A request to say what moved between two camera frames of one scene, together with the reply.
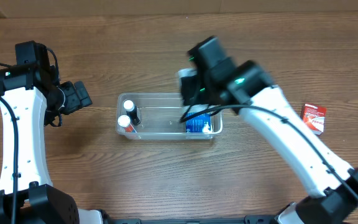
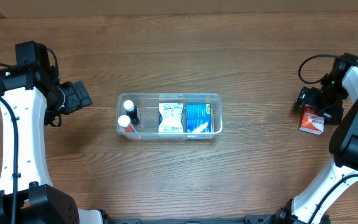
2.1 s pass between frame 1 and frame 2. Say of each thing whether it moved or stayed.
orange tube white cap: stayed
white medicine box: moved
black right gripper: moved
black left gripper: stayed
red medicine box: stayed
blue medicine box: stayed
